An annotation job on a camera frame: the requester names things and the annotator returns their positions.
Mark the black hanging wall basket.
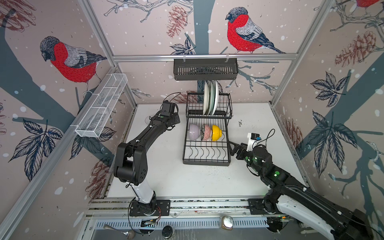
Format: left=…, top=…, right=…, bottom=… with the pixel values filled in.
left=174, top=58, right=239, bottom=81

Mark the lilac ceramic bowl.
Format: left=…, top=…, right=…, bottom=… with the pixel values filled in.
left=189, top=124, right=201, bottom=141

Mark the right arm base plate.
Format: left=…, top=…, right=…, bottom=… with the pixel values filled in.
left=247, top=199, right=279, bottom=215

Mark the yellow ceramic bowl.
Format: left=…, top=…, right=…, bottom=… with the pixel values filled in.
left=212, top=125, right=223, bottom=142

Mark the black two-tier dish rack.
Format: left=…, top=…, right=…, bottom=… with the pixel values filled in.
left=183, top=93, right=233, bottom=167

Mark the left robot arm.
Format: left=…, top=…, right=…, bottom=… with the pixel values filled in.
left=114, top=101, right=181, bottom=216

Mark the horizontal aluminium frame bar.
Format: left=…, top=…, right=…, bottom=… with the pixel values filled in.
left=112, top=53, right=299, bottom=63

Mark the small metal cup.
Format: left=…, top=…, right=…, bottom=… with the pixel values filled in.
left=221, top=216, right=234, bottom=231

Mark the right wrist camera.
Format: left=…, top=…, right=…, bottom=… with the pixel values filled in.
left=247, top=133, right=262, bottom=152

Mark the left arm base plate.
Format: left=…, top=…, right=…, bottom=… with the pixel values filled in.
left=129, top=200, right=171, bottom=217

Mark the white plate right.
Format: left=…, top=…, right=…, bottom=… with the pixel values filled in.
left=212, top=81, right=219, bottom=115

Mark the pink floral pattern bowl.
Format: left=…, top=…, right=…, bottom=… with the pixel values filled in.
left=201, top=124, right=212, bottom=141

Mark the pale green plate middle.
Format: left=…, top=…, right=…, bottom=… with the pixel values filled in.
left=208, top=81, right=215, bottom=115

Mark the clear glass tumbler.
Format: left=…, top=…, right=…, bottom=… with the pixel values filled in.
left=145, top=116, right=152, bottom=125

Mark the white wire mesh shelf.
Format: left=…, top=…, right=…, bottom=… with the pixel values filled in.
left=75, top=74, right=128, bottom=138

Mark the metal spoon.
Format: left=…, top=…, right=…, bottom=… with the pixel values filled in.
left=103, top=225, right=136, bottom=240

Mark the white plate left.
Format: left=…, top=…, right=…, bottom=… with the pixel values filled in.
left=203, top=81, right=209, bottom=115

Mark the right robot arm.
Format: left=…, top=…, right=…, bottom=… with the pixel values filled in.
left=230, top=142, right=374, bottom=240

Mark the aluminium mounting rail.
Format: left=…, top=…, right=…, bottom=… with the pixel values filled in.
left=85, top=196, right=267, bottom=220

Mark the white plate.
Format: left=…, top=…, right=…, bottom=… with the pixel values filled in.
left=212, top=81, right=219, bottom=115
left=203, top=81, right=209, bottom=115

